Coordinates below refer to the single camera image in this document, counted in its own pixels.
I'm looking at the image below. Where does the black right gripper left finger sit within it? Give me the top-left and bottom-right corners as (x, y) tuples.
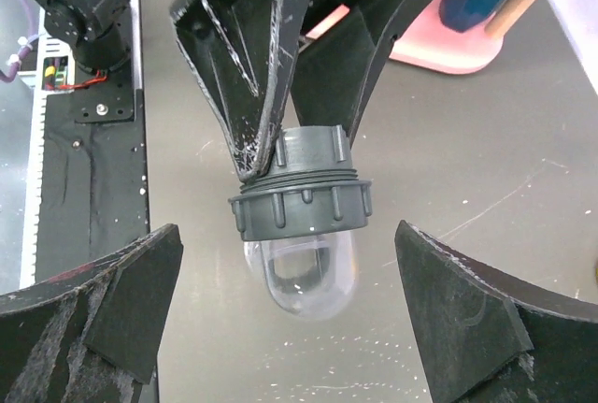
(1, 223), (183, 402)

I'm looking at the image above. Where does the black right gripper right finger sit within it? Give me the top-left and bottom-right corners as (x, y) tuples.
(394, 221), (597, 402)

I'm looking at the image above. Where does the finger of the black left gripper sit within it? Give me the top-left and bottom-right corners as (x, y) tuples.
(292, 0), (433, 140)
(170, 0), (311, 183)

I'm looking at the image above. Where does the grey threaded coupling nut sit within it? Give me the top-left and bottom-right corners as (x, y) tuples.
(229, 125), (373, 242)

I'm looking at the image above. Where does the pink tiered shelf stand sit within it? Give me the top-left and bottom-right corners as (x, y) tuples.
(307, 0), (536, 75)

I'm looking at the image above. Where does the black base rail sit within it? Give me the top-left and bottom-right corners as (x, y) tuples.
(36, 68), (159, 402)

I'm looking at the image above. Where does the white slotted cable duct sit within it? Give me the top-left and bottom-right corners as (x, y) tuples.
(19, 34), (72, 289)

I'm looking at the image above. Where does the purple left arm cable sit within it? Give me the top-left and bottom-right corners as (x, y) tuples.
(0, 33), (36, 84)

